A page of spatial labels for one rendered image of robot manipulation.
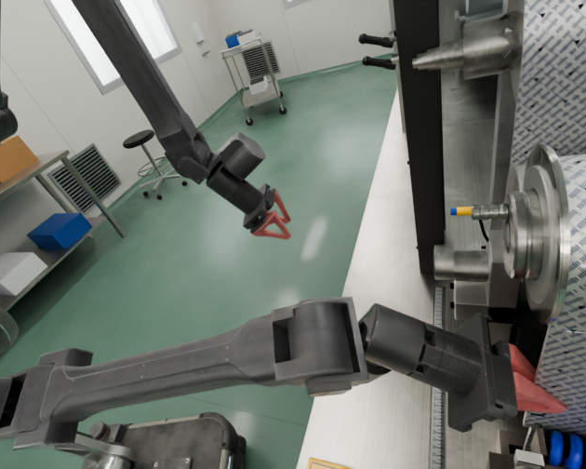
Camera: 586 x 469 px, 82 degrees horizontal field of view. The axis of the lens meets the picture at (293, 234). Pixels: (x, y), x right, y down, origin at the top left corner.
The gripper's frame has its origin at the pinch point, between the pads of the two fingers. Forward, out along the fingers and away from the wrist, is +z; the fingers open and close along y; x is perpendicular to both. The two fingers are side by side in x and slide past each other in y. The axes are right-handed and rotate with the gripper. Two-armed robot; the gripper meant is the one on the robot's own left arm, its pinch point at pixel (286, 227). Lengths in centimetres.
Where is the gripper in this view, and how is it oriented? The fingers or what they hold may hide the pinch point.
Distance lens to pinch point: 75.5
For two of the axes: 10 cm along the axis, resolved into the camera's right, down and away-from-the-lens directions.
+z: 7.3, 5.4, 4.3
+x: -6.9, 5.7, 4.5
